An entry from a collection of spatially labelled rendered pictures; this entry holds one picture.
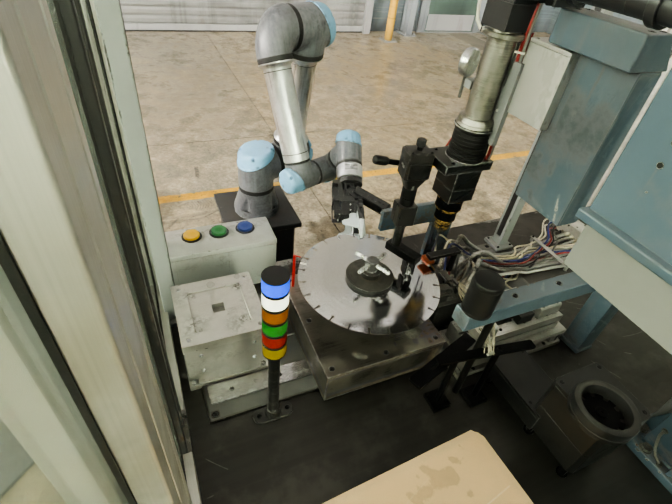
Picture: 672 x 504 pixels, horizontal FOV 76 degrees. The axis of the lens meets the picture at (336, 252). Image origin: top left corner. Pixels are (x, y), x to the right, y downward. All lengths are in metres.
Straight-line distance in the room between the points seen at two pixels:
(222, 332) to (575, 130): 0.74
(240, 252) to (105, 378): 0.97
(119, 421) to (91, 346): 0.05
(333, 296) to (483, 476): 0.47
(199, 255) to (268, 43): 0.56
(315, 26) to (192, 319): 0.81
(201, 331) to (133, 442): 0.71
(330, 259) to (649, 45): 0.69
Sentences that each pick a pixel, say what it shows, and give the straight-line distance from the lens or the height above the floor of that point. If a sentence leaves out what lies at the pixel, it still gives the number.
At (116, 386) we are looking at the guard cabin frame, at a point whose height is 1.46.
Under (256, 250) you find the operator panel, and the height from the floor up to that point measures 0.87.
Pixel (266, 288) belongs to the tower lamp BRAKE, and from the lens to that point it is 0.66.
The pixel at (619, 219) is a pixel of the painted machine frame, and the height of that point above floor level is 1.34.
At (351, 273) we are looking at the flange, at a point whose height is 0.96.
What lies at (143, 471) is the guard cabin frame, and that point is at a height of 1.38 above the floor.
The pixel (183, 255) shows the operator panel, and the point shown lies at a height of 0.90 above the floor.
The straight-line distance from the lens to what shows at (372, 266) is 0.95.
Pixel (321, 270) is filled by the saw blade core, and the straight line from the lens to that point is 0.99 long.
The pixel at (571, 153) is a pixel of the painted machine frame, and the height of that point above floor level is 1.34.
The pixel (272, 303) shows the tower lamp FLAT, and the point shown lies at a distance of 0.68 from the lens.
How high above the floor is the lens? 1.62
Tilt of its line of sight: 40 degrees down
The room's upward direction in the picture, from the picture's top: 8 degrees clockwise
